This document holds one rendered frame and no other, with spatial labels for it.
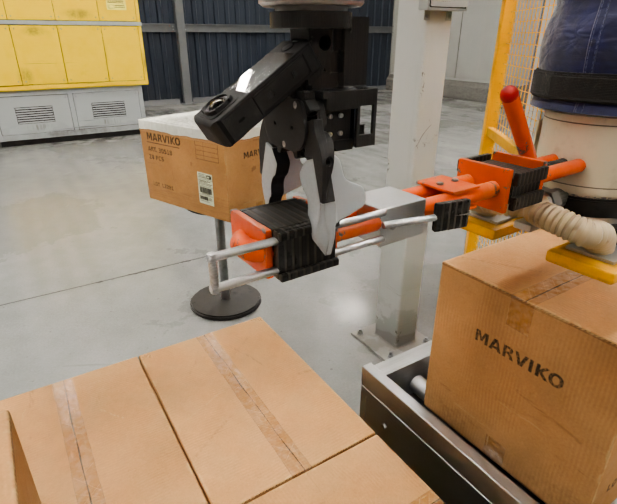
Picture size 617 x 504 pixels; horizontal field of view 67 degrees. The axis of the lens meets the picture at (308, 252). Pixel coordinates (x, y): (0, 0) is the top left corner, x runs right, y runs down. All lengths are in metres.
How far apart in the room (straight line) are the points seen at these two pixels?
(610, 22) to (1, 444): 0.94
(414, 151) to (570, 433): 1.26
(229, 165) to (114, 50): 5.80
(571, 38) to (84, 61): 7.21
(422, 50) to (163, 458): 1.56
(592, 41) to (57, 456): 1.26
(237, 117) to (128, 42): 7.43
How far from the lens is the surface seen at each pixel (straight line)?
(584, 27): 0.82
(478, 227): 0.86
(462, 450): 1.10
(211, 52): 11.66
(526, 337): 0.98
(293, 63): 0.42
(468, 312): 1.04
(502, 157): 0.75
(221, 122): 0.39
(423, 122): 1.96
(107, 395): 1.37
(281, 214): 0.47
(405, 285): 2.19
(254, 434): 1.18
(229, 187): 2.11
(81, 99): 7.77
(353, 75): 0.46
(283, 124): 0.44
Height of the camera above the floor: 1.39
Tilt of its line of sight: 25 degrees down
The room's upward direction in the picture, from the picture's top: straight up
